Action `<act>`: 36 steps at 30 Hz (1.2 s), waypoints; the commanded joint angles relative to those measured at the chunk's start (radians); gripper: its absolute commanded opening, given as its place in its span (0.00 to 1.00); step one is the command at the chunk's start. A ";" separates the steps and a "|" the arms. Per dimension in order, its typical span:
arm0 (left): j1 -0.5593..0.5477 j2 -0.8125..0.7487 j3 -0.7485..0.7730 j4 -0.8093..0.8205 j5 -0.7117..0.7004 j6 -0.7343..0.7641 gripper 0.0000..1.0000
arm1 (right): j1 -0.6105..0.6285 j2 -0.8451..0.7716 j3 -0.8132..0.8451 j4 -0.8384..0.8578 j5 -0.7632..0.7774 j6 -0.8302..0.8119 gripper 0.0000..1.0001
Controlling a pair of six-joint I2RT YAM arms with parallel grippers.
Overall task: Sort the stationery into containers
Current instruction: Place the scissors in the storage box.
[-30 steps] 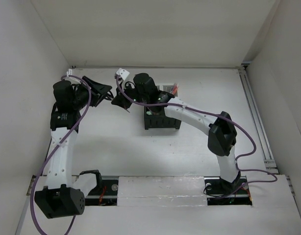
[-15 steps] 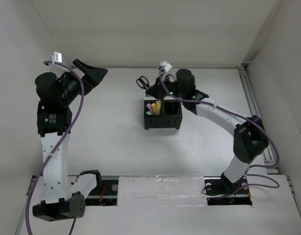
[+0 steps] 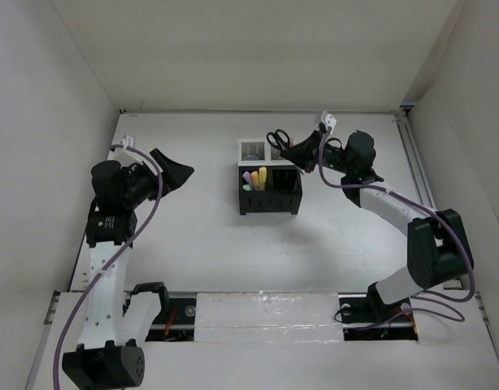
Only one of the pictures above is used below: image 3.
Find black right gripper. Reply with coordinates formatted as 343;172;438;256
280;130;354;176

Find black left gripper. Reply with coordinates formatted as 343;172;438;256
122;149;193;207

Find black handled scissors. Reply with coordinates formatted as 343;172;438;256
266;129;292;151

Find yellow highlighter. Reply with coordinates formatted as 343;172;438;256
258;167;267;191

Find clear jar of paperclips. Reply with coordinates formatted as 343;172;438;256
242;154;261;161

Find pink highlighter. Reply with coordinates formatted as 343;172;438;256
242;171;253;188

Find orange capped clear marker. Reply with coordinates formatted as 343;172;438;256
250;171;260;191

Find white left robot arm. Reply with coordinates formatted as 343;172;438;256
53;145;194;389

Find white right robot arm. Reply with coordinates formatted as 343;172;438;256
267;129;475;320

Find black slotted organizer box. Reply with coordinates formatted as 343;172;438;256
238;165;303;215

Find white slotted organizer box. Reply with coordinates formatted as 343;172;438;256
237;138;295;167

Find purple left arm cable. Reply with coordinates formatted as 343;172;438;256
52;144;167;389

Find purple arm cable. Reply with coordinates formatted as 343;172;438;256
52;144;167;389
318;125;476;324

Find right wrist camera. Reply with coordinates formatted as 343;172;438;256
315;110;337;132

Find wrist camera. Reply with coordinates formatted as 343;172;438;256
110;135;135;160
315;110;337;132

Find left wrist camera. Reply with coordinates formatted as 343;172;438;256
110;135;135;160

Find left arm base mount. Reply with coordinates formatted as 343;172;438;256
146;292;197;342

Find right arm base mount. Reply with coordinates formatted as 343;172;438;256
333;288;419;341

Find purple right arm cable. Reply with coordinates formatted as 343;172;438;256
318;125;476;324

